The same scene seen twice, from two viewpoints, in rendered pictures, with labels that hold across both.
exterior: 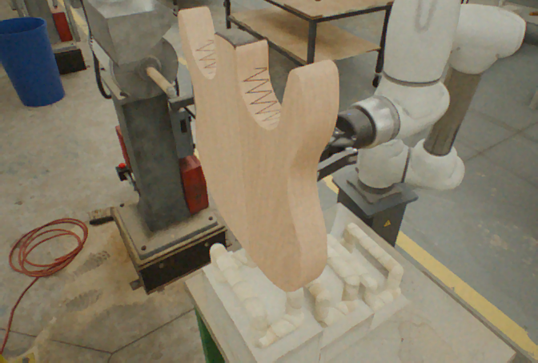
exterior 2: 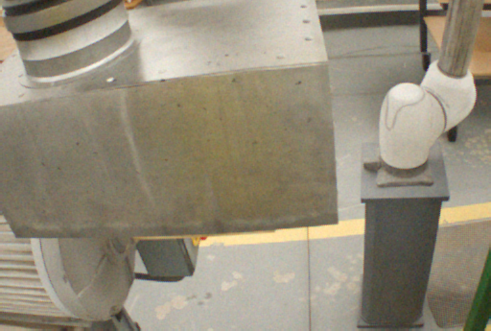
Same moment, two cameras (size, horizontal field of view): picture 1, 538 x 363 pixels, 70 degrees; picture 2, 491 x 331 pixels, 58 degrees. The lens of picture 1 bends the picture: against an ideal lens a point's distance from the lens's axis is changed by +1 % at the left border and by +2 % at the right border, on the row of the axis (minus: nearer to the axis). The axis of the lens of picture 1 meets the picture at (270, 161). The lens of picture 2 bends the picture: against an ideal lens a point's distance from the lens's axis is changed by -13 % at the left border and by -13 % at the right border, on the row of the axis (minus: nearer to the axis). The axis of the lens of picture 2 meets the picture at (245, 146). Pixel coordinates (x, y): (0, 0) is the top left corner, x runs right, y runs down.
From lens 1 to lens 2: 1.12 m
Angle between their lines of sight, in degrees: 38
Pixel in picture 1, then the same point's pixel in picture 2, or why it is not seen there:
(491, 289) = (458, 196)
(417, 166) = (454, 101)
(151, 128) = not seen: outside the picture
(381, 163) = (428, 124)
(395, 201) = (438, 163)
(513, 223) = not seen: hidden behind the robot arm
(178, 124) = not seen: hidden behind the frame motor
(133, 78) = (107, 275)
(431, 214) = (350, 180)
